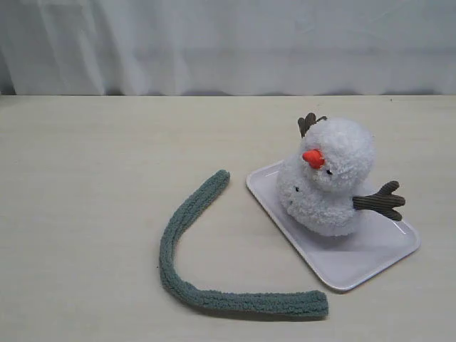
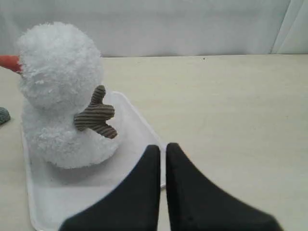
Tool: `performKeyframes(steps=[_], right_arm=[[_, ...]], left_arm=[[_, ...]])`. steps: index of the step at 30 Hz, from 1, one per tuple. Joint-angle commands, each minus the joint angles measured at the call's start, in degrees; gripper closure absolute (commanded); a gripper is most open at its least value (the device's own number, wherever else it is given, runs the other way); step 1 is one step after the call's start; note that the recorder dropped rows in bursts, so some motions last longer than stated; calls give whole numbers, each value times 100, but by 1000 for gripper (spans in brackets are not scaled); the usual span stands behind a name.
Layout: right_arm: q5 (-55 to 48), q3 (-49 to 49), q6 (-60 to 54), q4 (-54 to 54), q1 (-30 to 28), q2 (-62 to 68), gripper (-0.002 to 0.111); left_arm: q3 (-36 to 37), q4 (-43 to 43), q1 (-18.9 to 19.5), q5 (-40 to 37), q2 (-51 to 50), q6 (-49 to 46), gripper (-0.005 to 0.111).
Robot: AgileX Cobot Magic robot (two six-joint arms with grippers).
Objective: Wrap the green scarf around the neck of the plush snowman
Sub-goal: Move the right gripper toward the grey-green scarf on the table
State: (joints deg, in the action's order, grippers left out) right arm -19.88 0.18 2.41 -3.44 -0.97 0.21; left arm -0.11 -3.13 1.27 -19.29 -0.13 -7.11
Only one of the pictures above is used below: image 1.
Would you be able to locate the white plush snowman toy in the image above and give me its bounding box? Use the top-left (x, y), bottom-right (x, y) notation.
top-left (276, 112), bottom-right (406, 237)

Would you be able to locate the green fuzzy scarf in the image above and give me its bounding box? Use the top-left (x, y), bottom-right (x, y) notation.
top-left (157, 169), bottom-right (329, 321)

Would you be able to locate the white plastic tray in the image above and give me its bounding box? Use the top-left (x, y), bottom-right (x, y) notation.
top-left (246, 161), bottom-right (421, 292)

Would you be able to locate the white backdrop curtain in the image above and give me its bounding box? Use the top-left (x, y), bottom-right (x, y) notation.
top-left (1, 1), bottom-right (455, 96)

